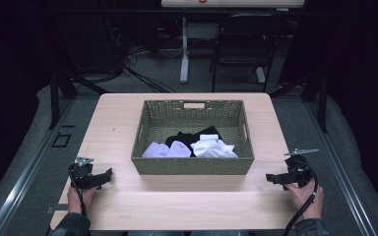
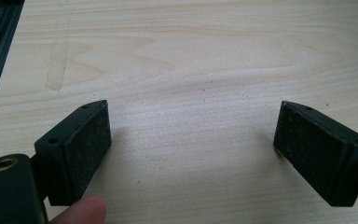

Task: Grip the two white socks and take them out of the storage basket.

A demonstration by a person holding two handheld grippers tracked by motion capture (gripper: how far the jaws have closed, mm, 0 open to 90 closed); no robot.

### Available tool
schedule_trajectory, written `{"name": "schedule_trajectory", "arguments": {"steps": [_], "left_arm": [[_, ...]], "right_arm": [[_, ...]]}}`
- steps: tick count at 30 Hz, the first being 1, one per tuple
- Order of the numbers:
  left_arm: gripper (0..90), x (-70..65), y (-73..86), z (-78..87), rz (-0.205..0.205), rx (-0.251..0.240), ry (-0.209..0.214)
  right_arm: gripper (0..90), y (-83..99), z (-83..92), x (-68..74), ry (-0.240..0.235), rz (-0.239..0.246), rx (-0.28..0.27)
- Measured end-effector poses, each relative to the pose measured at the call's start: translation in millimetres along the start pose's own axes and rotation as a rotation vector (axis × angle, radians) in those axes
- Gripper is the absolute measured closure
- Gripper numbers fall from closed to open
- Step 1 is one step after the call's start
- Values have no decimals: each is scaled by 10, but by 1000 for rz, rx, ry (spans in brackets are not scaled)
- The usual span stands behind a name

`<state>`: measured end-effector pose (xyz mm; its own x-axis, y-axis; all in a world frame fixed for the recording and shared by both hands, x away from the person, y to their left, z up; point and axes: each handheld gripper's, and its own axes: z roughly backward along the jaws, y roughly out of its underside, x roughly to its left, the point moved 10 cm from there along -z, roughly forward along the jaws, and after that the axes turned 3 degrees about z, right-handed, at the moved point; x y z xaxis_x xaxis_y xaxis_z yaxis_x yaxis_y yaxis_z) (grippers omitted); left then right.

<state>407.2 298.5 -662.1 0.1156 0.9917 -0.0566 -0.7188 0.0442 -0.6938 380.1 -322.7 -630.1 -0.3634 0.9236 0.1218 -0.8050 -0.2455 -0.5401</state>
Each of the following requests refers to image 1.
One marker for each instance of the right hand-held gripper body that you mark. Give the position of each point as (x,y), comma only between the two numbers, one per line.
(297,170)

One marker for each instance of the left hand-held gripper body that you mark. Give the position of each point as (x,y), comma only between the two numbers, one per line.
(80,172)

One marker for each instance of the person's left hand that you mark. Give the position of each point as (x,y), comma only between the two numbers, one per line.
(75,200)

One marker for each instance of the person's right hand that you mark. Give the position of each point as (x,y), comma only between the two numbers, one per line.
(308,200)

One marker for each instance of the pale lilac sock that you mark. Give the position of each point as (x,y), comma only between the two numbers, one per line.
(178,150)
(156,150)

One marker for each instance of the white sock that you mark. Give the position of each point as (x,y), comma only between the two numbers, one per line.
(213,149)

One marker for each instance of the black metal stand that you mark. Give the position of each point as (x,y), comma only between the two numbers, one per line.
(323,105)
(55,98)

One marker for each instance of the green woven basket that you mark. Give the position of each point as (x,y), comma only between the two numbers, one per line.
(190,165)

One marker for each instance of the black sock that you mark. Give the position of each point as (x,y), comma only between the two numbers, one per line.
(185,136)

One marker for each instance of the black folding chair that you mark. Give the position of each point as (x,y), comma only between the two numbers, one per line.
(242,42)

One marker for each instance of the white-legged table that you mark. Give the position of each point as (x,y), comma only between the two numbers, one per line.
(184,62)

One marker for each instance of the black floor socket frame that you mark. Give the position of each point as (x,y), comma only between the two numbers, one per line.
(61,140)

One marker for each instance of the metal floor rail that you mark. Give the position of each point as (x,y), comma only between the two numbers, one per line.
(19,183)
(341,177)

